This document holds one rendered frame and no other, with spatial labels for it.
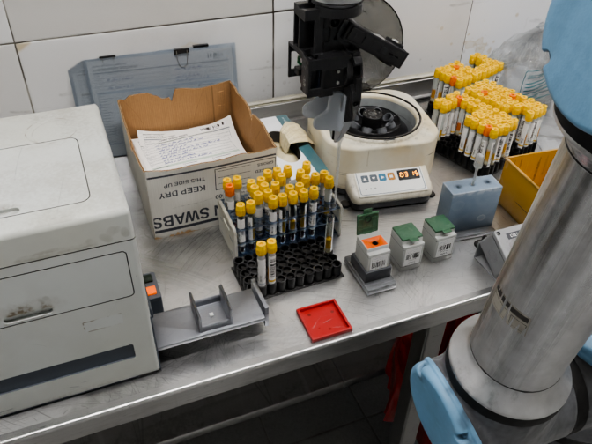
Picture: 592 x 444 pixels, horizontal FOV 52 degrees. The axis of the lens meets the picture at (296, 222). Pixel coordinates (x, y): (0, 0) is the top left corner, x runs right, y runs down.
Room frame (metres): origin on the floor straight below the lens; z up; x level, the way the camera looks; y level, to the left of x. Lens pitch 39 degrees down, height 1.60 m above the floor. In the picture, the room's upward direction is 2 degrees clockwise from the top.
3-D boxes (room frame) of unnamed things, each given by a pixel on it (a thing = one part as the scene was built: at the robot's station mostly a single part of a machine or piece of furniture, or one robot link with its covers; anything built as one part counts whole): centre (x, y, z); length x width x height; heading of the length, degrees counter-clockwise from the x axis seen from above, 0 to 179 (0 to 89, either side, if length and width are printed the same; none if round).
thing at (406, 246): (0.79, -0.19, 0.91); 0.05 x 0.04 x 0.07; 23
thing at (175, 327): (0.61, 0.14, 0.92); 0.21 x 0.07 x 0.05; 113
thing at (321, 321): (0.65, -0.05, 0.88); 0.07 x 0.07 x 0.01; 23
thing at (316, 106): (0.80, -0.03, 1.17); 0.06 x 0.03 x 0.09; 114
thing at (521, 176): (0.95, -0.48, 0.93); 0.13 x 0.13 x 0.10; 19
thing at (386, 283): (0.76, -0.13, 0.89); 0.09 x 0.05 x 0.04; 23
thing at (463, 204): (0.90, -0.32, 0.92); 0.10 x 0.07 x 0.10; 108
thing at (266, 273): (0.76, 0.01, 0.93); 0.17 x 0.09 x 0.11; 114
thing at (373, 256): (0.76, -0.13, 0.92); 0.05 x 0.04 x 0.06; 23
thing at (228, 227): (0.86, 0.03, 0.91); 0.20 x 0.10 x 0.07; 113
